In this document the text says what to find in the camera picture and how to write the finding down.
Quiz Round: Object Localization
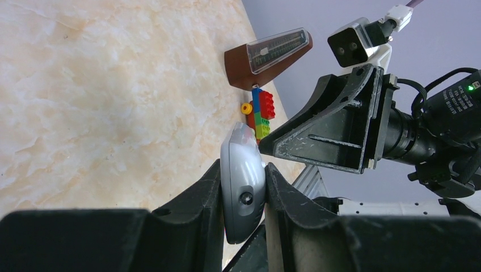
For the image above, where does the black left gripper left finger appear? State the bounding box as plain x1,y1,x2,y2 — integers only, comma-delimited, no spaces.
1,161,224,271

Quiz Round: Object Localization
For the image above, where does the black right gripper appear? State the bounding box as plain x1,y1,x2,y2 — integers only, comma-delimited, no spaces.
259,64,438,174

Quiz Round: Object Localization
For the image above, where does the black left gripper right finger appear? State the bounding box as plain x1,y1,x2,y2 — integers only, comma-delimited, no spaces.
265,163,480,271

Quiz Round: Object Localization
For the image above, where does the white remote control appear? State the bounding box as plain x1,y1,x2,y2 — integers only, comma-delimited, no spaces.
220,122,266,244

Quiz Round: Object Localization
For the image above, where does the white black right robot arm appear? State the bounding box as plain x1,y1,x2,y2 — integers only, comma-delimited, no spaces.
259,64,480,198

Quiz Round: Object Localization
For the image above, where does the colourful toy brick stack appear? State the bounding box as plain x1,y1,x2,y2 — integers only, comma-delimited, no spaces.
240,87,276,142

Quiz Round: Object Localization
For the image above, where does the brown wooden metronome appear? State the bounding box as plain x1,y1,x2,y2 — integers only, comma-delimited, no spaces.
224,28,313,91

